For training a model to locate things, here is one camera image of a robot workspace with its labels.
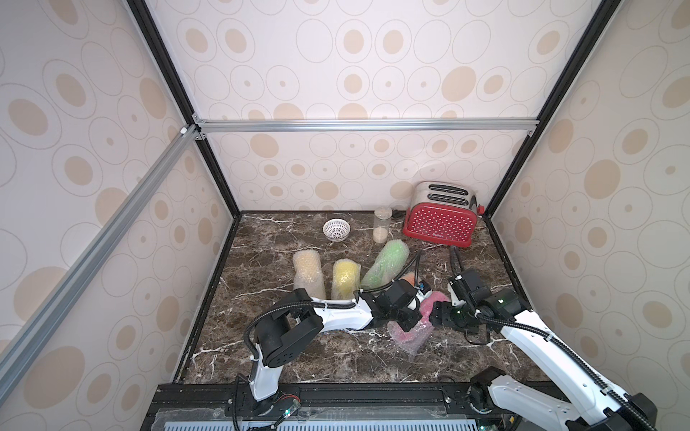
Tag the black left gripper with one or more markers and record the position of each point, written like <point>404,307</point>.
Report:
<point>414,315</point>

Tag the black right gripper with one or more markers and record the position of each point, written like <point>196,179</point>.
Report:
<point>437,313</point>

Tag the orange glass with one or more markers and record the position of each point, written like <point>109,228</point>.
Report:
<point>410,277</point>

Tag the clear bubble wrap sheet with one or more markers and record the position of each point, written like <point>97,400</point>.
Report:
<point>411,341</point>

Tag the pink plastic wine glass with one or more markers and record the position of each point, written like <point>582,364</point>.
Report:
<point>426,306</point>

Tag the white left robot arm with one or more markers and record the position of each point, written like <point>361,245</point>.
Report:
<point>279,335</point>

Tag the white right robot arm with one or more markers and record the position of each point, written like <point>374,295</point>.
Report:
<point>591,401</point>

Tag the green glass in bubble wrap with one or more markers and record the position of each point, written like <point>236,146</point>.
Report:
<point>388,264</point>

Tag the yellow glass in bubble wrap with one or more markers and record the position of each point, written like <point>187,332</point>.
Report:
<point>345,279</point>

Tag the beige glass in bubble wrap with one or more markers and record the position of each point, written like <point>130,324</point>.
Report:
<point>309,274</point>

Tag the clear jar with powder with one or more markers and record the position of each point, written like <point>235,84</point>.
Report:
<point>381,225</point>

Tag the white perforated strainer bowl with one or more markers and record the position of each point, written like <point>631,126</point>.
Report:
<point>336,230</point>

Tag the red polka dot toaster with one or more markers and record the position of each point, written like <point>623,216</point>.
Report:
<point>442,213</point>

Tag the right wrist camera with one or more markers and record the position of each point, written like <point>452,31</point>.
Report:
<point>469,287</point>

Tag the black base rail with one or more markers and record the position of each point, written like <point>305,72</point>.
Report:
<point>431,406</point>

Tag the horizontal aluminium frame bar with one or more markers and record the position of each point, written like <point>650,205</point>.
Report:
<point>383,125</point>

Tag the left diagonal aluminium frame bar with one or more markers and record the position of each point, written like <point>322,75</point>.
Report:
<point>36,333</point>

